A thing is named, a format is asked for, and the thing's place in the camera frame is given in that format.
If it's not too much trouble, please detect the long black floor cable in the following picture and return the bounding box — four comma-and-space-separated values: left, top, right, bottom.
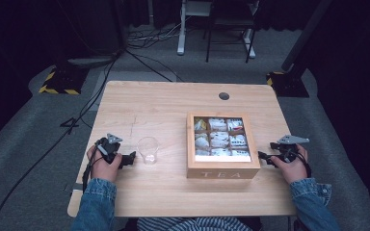
0, 51, 123, 231

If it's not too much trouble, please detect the bundle of floor cables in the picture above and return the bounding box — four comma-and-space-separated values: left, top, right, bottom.
126, 15, 187, 51

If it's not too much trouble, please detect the black yellow-striped stand base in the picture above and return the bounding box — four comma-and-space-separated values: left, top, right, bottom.
265, 70, 310, 98
38, 63, 90, 96

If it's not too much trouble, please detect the clear glass cup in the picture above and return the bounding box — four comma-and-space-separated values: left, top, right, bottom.
137, 136, 161, 166

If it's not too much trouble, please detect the black metal chair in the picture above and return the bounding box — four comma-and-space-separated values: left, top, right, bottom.
204, 0, 260, 64

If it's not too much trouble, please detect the yellow tea bag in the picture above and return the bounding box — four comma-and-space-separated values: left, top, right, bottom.
194, 117, 208, 132

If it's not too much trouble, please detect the person's striped shirt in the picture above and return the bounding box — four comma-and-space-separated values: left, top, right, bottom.
136, 217, 253, 231

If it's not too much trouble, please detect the group of white tea bags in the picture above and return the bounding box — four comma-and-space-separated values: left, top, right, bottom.
194, 116, 251, 158

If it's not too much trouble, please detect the person's right hand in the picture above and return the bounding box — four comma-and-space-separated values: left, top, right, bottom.
270, 143, 309, 185

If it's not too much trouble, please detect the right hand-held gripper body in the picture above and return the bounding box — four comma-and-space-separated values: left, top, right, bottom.
269, 134, 311, 164

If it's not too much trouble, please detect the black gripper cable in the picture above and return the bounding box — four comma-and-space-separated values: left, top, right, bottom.
291, 147, 313, 179
81, 150, 105, 194

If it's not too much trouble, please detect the black slanted stand pole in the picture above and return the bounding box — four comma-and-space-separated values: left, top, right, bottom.
280, 0, 334, 73

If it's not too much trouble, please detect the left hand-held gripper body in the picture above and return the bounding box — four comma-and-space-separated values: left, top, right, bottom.
94, 133, 124, 165

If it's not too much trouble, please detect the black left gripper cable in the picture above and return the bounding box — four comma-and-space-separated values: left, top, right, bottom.
81, 150, 105, 194

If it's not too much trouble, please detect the white desk leg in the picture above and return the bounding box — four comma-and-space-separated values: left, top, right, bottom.
176, 0, 214, 57
242, 0, 260, 60

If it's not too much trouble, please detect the person's left hand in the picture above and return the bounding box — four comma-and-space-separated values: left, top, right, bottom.
86, 144, 123, 184

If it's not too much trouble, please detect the wooden tea box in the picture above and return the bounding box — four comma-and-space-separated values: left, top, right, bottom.
185, 111, 262, 180

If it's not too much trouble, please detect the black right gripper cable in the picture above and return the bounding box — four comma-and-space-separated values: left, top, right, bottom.
291, 147, 313, 179

